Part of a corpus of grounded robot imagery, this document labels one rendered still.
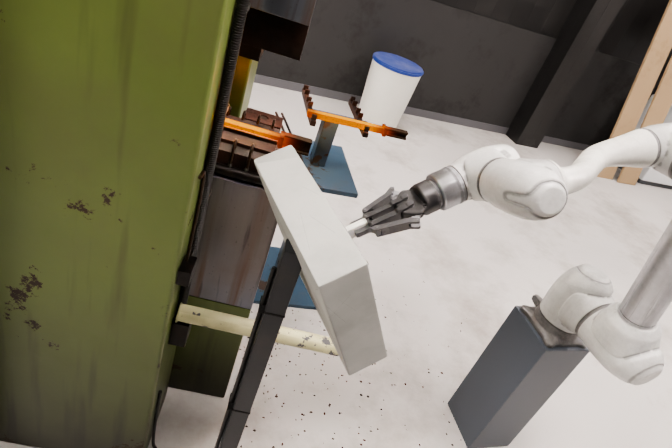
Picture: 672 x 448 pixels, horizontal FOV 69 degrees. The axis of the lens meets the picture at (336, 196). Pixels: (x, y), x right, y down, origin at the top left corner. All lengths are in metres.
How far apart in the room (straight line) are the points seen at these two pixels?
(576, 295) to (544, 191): 0.85
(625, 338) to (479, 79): 3.98
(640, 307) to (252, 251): 1.10
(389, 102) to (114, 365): 3.42
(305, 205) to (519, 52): 4.75
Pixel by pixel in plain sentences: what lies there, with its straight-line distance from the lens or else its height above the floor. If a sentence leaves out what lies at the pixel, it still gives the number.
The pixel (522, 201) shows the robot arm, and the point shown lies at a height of 1.26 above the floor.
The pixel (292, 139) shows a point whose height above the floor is 1.01.
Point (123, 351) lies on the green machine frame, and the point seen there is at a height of 0.52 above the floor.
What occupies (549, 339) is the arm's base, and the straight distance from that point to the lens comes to 1.85.
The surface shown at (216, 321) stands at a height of 0.63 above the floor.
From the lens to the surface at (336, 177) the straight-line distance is 2.01.
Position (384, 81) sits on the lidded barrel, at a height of 0.44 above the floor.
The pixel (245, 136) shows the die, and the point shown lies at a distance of 1.40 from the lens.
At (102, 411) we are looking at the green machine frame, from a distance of 1.63.
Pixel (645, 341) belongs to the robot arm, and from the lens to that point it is 1.68.
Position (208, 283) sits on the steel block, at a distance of 1.56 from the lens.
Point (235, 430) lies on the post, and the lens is 1.29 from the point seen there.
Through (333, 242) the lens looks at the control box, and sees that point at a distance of 0.74.
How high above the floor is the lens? 1.62
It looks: 30 degrees down
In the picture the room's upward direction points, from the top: 20 degrees clockwise
